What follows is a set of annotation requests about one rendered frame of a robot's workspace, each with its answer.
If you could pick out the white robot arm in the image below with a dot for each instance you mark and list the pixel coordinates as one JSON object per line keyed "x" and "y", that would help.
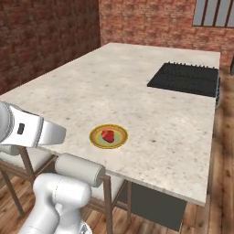
{"x": 61, "y": 195}

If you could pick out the dark grey island base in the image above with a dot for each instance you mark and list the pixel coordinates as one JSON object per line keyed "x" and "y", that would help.
{"x": 155, "y": 207}

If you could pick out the red raw steak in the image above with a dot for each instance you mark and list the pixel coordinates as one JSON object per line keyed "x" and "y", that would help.
{"x": 108, "y": 135}

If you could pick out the window with brown bars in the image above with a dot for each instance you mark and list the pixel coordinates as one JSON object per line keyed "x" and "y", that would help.
{"x": 213, "y": 12}

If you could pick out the black hob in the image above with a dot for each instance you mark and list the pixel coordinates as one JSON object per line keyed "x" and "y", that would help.
{"x": 186, "y": 78}

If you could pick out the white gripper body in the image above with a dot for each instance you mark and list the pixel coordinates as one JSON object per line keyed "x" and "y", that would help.
{"x": 53, "y": 132}

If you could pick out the yellow and green plate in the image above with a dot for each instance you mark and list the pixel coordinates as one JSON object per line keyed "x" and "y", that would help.
{"x": 119, "y": 140}

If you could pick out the wooden stool with white cushion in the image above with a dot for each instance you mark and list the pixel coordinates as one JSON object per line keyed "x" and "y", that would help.
{"x": 36, "y": 158}
{"x": 107, "y": 195}

